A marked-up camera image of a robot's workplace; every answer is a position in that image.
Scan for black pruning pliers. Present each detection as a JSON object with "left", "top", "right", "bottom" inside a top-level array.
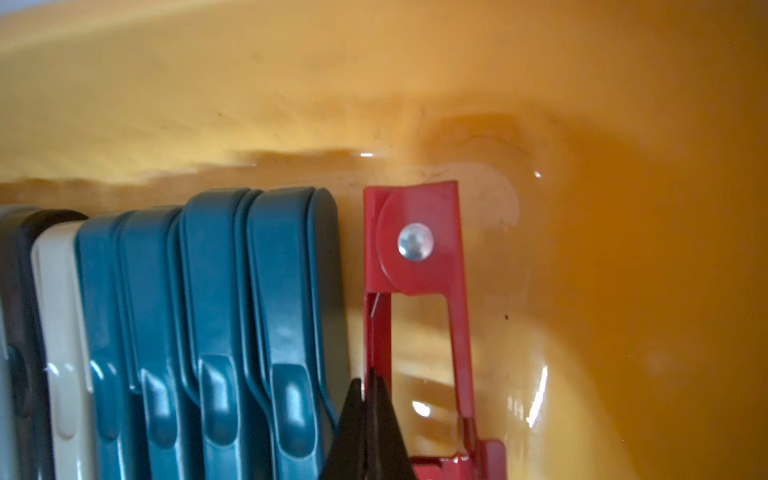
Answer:
[{"left": 1, "top": 207, "right": 87, "bottom": 479}]

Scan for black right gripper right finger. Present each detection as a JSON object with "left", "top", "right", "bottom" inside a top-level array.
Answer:
[{"left": 364, "top": 369, "right": 417, "bottom": 480}]

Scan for yellow storage tray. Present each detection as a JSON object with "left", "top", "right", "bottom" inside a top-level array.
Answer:
[{"left": 1, "top": 1, "right": 767, "bottom": 479}]

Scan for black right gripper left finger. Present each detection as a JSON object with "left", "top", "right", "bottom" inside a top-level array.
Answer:
[{"left": 319, "top": 378, "right": 366, "bottom": 480}]

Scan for teal pruning pliers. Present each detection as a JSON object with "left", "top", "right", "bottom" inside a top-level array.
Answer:
[{"left": 75, "top": 211, "right": 151, "bottom": 479}]

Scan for beige pruning pliers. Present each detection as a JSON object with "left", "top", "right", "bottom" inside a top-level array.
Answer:
[{"left": 31, "top": 221, "right": 98, "bottom": 479}]

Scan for red pruning pliers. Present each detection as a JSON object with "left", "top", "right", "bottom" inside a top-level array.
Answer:
[{"left": 364, "top": 181, "right": 507, "bottom": 479}]

